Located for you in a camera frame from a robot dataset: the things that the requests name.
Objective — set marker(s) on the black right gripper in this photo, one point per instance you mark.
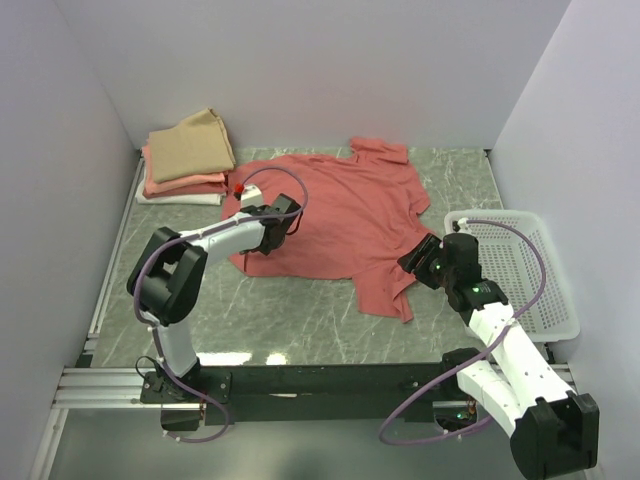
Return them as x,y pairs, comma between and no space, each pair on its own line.
429,246

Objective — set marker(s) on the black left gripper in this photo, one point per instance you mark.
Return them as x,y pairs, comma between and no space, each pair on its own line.
261,207

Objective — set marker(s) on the red t-shirt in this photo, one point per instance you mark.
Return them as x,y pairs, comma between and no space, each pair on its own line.
363,214

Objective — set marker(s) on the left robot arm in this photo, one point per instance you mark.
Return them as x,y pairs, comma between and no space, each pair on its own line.
166,281

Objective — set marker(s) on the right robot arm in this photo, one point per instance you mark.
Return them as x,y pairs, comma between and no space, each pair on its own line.
552,430

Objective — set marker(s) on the folded white t-shirt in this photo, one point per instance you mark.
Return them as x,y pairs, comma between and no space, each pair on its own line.
197,199

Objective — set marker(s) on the folded pink t-shirt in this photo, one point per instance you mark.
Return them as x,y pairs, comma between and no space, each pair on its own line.
198,184

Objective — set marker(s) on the white plastic basket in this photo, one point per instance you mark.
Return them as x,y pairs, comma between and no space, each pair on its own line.
514,249

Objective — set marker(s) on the folded tan t-shirt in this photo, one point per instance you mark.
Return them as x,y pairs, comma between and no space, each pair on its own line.
197,145

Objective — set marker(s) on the black base beam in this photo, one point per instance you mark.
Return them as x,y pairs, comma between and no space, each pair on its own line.
219,394

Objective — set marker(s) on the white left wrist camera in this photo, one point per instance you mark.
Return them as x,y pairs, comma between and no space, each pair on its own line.
248,195

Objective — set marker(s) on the aluminium frame rail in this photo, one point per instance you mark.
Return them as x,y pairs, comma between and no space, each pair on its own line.
103,388

